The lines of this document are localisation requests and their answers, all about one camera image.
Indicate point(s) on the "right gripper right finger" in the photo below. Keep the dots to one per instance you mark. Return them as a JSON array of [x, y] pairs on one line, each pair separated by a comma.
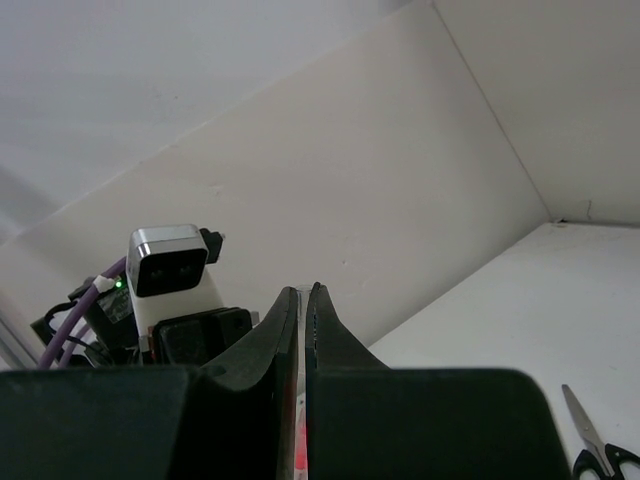
[[366, 420]]

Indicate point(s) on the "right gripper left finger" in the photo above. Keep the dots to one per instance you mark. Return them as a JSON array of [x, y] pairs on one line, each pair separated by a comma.
[[232, 418]]

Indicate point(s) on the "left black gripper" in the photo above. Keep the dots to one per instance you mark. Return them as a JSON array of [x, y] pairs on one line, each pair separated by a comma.
[[96, 328]]

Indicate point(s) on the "red highlighter pen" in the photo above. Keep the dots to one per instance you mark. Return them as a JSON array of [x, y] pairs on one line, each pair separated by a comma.
[[300, 455]]

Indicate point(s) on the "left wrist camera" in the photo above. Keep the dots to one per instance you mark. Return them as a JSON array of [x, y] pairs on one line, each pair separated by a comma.
[[167, 270]]

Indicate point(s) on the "black handled scissors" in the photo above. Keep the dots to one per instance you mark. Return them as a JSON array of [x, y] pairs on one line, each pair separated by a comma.
[[604, 460]]

